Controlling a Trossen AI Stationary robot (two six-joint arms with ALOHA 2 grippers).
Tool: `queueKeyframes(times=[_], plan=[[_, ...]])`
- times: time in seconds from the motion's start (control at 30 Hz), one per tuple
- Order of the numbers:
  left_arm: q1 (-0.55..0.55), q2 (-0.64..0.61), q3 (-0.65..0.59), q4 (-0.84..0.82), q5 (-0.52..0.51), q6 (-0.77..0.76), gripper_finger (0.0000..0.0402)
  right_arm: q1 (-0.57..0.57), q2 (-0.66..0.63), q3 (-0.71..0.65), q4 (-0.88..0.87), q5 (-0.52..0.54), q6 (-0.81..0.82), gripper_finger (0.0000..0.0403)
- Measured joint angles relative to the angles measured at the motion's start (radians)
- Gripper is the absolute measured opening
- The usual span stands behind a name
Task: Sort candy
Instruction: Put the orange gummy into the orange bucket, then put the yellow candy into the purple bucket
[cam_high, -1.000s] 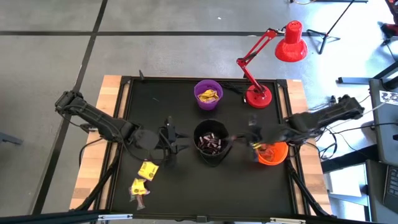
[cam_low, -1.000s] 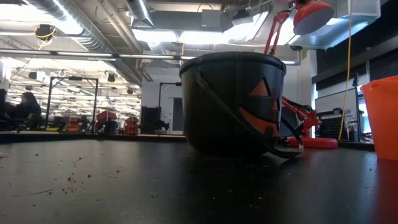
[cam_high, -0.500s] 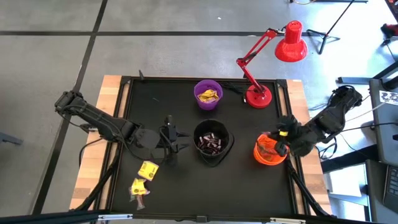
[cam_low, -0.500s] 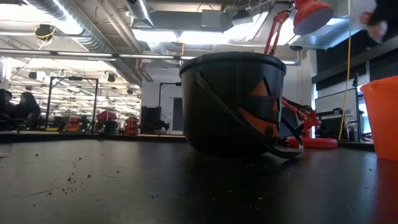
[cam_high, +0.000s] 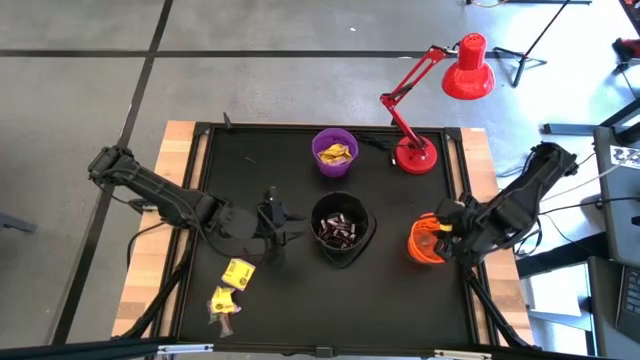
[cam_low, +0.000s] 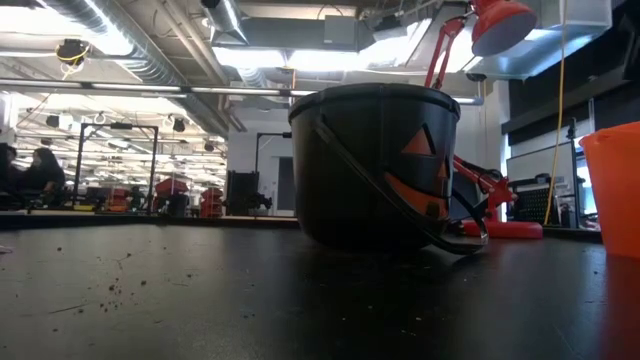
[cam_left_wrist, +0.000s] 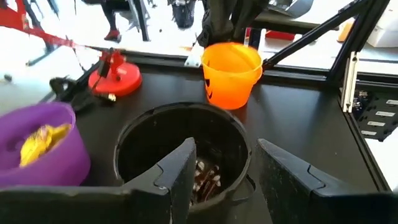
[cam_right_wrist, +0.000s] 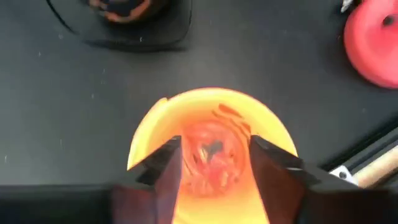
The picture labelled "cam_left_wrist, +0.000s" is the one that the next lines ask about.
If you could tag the red floor box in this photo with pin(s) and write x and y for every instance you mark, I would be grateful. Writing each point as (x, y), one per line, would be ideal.
(280, 35)

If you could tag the purple plastic bucket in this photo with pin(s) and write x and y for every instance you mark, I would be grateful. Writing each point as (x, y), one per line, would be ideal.
(62, 168)

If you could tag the black bag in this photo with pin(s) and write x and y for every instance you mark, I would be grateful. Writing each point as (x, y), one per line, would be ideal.
(183, 15)

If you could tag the orange box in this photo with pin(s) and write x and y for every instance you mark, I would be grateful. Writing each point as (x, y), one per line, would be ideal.
(345, 31)

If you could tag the white storage boxes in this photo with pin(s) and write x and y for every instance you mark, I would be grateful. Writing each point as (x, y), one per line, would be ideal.
(385, 31)

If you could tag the black perforated labelled panel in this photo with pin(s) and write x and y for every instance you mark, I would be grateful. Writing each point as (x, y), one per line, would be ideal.
(388, 124)

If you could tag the black jack-o-lantern bucket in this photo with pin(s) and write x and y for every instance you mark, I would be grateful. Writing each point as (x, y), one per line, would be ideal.
(149, 137)

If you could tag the orange jack-o-lantern bucket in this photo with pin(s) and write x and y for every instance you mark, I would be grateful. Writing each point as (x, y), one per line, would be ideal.
(231, 84)

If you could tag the black aluminium table frame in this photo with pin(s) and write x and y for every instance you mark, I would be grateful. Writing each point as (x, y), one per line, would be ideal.
(357, 31)

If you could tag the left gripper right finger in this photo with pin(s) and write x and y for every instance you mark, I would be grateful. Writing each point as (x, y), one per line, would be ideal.
(283, 183)

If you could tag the grey work table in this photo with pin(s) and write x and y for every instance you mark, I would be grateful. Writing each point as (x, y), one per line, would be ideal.
(141, 21)

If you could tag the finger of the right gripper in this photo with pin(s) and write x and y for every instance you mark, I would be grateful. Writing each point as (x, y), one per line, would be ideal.
(257, 9)
(242, 15)

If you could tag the red desk lamp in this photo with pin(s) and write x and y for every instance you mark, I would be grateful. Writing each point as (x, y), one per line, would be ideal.
(124, 81)

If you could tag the person's red shoe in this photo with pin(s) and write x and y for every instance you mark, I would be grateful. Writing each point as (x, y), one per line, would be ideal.
(112, 35)

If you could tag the silver post bracket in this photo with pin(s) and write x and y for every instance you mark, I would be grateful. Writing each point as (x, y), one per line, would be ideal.
(349, 84)

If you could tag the grey laptop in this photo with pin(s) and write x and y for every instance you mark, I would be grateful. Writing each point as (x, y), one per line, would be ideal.
(292, 7)

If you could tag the silver mounting plate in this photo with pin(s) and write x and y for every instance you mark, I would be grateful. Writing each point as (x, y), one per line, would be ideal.
(194, 57)

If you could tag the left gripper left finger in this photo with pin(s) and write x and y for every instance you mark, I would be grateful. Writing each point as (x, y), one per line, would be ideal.
(180, 186)

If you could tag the grey side desk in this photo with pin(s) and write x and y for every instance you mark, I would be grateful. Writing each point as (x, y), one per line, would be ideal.
(295, 26)

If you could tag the person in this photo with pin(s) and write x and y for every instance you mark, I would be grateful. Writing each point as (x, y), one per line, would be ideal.
(112, 15)

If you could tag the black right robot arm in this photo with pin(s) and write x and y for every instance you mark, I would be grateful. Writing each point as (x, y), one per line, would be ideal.
(217, 25)

